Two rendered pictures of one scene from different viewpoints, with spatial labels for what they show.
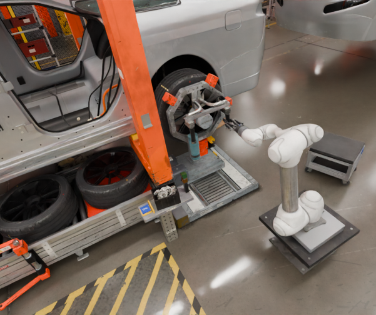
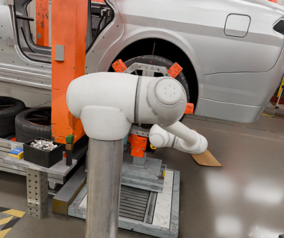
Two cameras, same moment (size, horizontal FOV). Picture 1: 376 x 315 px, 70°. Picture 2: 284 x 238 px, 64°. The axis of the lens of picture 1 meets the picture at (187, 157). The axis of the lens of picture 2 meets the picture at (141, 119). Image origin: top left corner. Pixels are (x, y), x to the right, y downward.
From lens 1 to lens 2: 1.40 m
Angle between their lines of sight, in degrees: 32
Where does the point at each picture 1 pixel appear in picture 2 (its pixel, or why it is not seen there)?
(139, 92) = (61, 16)
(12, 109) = (6, 21)
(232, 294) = not seen: outside the picture
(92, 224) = not seen: outside the picture
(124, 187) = (37, 131)
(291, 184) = (92, 182)
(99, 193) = (18, 123)
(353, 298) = not seen: outside the picture
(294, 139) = (111, 77)
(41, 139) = (15, 57)
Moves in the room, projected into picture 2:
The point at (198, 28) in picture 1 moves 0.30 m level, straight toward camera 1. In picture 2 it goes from (189, 18) to (169, 10)
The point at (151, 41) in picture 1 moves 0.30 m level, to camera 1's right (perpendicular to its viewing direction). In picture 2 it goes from (133, 11) to (169, 13)
